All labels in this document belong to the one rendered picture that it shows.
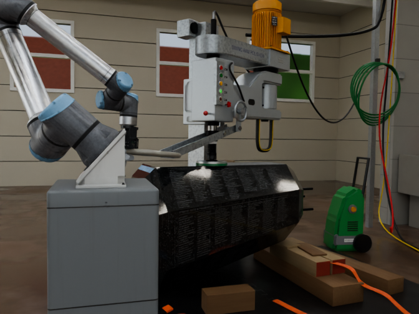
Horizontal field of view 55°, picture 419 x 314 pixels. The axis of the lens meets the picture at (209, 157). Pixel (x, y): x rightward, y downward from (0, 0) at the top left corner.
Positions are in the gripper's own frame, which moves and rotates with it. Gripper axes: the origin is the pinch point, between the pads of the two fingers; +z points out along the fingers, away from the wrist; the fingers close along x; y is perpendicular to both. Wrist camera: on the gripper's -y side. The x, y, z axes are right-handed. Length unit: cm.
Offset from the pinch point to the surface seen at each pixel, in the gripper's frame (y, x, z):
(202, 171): 30, 64, 3
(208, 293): 44, 34, 73
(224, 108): 41, 71, -40
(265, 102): 65, 124, -53
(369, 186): 183, 300, 16
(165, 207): 15.9, 31.1, 24.3
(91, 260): 16, -61, 34
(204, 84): 28, 67, -55
